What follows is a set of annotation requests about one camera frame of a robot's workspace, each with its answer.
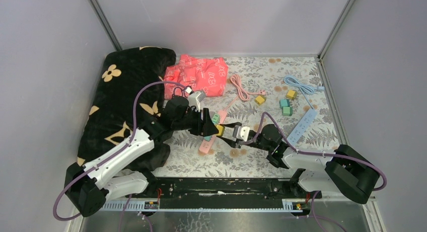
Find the blue-teal USB charger plug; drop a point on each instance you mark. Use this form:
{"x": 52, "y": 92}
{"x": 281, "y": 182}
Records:
{"x": 208, "y": 138}

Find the black floral plush blanket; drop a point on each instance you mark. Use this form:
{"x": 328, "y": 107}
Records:
{"x": 127, "y": 87}

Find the yellow USB charger plug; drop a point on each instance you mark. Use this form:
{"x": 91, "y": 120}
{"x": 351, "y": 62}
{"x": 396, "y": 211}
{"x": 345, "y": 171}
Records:
{"x": 220, "y": 129}

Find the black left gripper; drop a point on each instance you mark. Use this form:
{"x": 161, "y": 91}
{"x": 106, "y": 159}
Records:
{"x": 204, "y": 128}

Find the light blue power strip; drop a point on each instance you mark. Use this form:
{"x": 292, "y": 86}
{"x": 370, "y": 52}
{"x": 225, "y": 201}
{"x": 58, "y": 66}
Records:
{"x": 301, "y": 127}

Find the pink patterned cloth bag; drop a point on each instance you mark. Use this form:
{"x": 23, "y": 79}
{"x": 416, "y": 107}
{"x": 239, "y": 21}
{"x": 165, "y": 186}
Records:
{"x": 201, "y": 74}

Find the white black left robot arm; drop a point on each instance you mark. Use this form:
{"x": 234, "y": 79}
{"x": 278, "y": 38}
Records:
{"x": 88, "y": 187}

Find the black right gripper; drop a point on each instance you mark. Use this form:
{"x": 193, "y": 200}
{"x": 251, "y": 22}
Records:
{"x": 232, "y": 143}

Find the floral patterned table mat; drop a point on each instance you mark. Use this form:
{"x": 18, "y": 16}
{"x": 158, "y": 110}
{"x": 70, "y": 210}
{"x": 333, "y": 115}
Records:
{"x": 259, "y": 76}

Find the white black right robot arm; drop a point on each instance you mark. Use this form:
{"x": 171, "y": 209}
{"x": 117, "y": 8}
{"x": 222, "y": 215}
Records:
{"x": 342, "y": 170}

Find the yellow charger plug far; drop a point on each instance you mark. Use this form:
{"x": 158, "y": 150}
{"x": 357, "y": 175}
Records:
{"x": 291, "y": 94}

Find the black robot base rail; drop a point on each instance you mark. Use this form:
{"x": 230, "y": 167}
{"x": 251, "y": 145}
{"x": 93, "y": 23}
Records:
{"x": 179, "y": 187}

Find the pink power strip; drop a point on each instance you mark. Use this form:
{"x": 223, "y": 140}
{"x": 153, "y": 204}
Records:
{"x": 206, "y": 145}

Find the yellow charger plug near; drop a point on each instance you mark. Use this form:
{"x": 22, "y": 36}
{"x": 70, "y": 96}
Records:
{"x": 260, "y": 99}

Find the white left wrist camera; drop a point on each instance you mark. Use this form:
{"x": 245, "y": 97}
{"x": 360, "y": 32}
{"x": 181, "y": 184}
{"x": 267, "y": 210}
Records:
{"x": 195, "y": 98}

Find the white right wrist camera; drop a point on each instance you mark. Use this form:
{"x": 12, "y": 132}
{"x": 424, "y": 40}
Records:
{"x": 241, "y": 132}

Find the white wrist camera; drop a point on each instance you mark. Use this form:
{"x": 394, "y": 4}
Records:
{"x": 195, "y": 98}
{"x": 241, "y": 132}

